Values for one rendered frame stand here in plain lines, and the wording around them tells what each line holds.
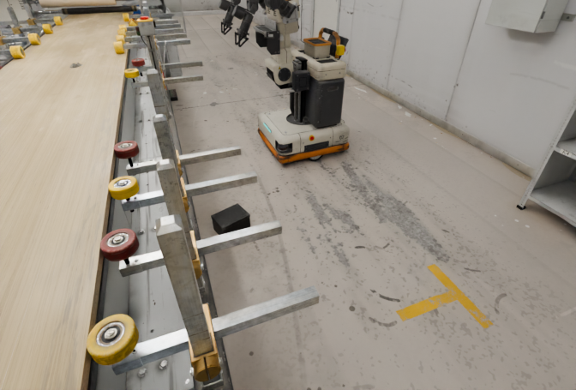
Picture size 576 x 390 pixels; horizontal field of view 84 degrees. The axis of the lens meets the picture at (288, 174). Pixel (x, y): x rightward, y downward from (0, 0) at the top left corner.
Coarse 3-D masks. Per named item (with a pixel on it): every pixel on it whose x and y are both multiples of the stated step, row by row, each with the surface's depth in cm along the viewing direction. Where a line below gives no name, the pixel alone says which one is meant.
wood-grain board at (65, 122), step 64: (64, 64) 206; (0, 128) 129; (64, 128) 129; (0, 192) 94; (64, 192) 94; (0, 256) 74; (64, 256) 74; (0, 320) 61; (64, 320) 61; (0, 384) 52; (64, 384) 52
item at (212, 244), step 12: (252, 228) 92; (264, 228) 92; (276, 228) 93; (204, 240) 88; (216, 240) 88; (228, 240) 88; (240, 240) 90; (252, 240) 92; (156, 252) 85; (204, 252) 88; (120, 264) 81; (132, 264) 81; (144, 264) 82; (156, 264) 84
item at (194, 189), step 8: (232, 176) 111; (240, 176) 111; (248, 176) 111; (256, 176) 111; (192, 184) 107; (200, 184) 107; (208, 184) 107; (216, 184) 107; (224, 184) 108; (232, 184) 110; (240, 184) 111; (152, 192) 103; (160, 192) 103; (192, 192) 105; (200, 192) 107; (208, 192) 108; (136, 200) 100; (144, 200) 101; (152, 200) 102; (160, 200) 103; (128, 208) 100; (136, 208) 101
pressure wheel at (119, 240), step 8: (112, 232) 79; (120, 232) 79; (128, 232) 79; (104, 240) 77; (112, 240) 77; (120, 240) 77; (128, 240) 77; (136, 240) 78; (104, 248) 75; (112, 248) 75; (120, 248) 75; (128, 248) 76; (136, 248) 78; (112, 256) 75; (120, 256) 75; (128, 256) 76
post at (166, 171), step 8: (160, 160) 67; (168, 160) 67; (160, 168) 66; (168, 168) 66; (160, 176) 66; (168, 176) 67; (176, 176) 68; (160, 184) 67; (168, 184) 68; (176, 184) 69; (168, 192) 69; (176, 192) 70; (168, 200) 70; (176, 200) 71; (168, 208) 71; (176, 208) 72; (184, 208) 76; (184, 216) 74; (184, 224) 75; (192, 248) 80; (192, 256) 81; (200, 280) 87
